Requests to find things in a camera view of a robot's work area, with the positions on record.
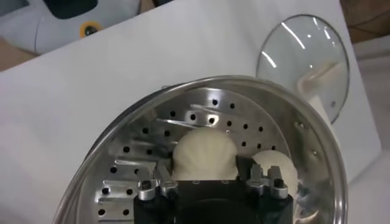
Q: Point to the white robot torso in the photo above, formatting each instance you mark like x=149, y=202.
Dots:
x=45, y=27

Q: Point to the stainless steel steamer basket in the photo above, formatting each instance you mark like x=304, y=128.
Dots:
x=137, y=170

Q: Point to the round glass lid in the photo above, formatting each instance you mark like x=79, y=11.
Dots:
x=298, y=48

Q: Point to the white steamed baozi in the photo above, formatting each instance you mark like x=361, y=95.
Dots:
x=280, y=164
x=204, y=152

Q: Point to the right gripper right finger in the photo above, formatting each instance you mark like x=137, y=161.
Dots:
x=254, y=184

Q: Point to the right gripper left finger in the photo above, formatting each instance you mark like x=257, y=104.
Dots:
x=164, y=182

